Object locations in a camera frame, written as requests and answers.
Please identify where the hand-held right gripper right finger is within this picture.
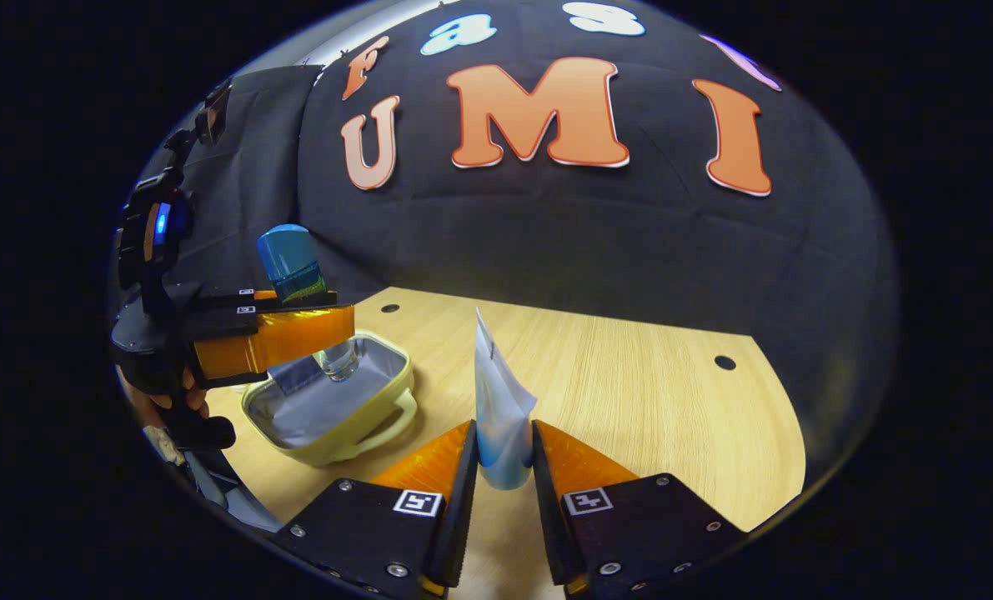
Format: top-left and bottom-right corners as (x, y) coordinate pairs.
(532, 419), (747, 597)

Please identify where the white blue skin care tube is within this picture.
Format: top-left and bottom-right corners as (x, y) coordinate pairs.
(473, 307), (539, 491)

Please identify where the blue skin care bottle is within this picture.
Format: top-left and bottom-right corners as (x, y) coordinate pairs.
(256, 223), (360, 383)

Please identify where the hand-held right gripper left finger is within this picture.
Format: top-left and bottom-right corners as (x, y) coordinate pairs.
(271, 419), (480, 599)

